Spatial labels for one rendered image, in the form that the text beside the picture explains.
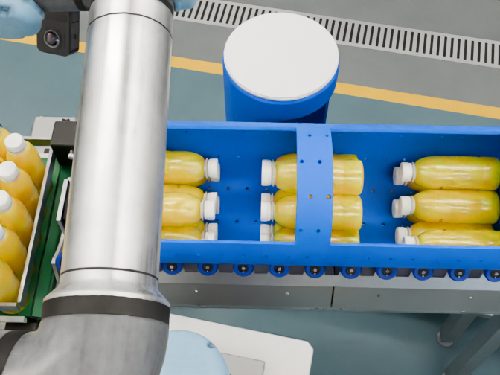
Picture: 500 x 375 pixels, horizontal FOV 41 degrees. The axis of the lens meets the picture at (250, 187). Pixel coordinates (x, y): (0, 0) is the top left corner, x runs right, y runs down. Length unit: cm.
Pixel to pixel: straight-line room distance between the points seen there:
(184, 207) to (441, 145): 57
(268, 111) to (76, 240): 112
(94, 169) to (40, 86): 253
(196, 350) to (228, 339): 28
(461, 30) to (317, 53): 169
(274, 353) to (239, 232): 38
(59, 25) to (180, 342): 42
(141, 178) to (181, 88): 240
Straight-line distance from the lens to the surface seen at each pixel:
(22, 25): 67
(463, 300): 155
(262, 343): 116
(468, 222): 142
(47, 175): 157
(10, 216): 144
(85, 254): 51
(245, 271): 141
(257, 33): 168
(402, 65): 306
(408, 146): 146
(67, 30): 83
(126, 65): 56
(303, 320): 239
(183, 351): 89
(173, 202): 128
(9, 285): 142
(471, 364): 216
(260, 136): 141
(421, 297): 153
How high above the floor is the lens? 225
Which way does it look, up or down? 59 degrees down
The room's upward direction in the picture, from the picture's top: 1 degrees counter-clockwise
